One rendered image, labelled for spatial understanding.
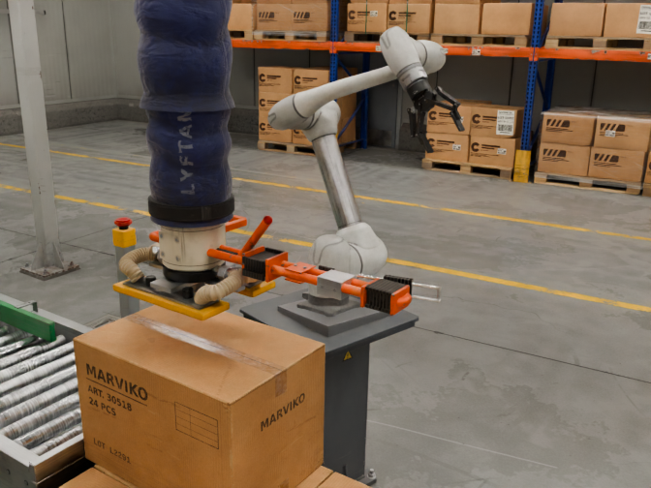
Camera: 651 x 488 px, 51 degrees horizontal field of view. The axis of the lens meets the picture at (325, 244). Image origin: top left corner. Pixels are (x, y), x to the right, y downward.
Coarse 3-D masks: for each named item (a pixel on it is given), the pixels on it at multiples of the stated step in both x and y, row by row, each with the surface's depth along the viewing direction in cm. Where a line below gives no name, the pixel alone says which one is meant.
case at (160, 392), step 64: (128, 320) 205; (192, 320) 206; (128, 384) 183; (192, 384) 169; (256, 384) 170; (320, 384) 194; (128, 448) 191; (192, 448) 174; (256, 448) 174; (320, 448) 201
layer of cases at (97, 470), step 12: (96, 468) 202; (324, 468) 203; (72, 480) 195; (84, 480) 195; (96, 480) 196; (108, 480) 196; (120, 480) 196; (312, 480) 197; (324, 480) 198; (336, 480) 197; (348, 480) 197
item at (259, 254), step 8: (256, 248) 173; (272, 248) 175; (248, 256) 170; (256, 256) 171; (264, 256) 171; (272, 256) 171; (280, 256) 169; (248, 264) 169; (256, 264) 166; (264, 264) 166; (272, 264) 167; (280, 264) 169; (248, 272) 168; (256, 272) 167; (264, 272) 166
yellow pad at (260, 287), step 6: (258, 282) 188; (264, 282) 189; (270, 282) 189; (246, 288) 185; (252, 288) 185; (258, 288) 185; (264, 288) 186; (270, 288) 189; (246, 294) 184; (252, 294) 183; (258, 294) 185
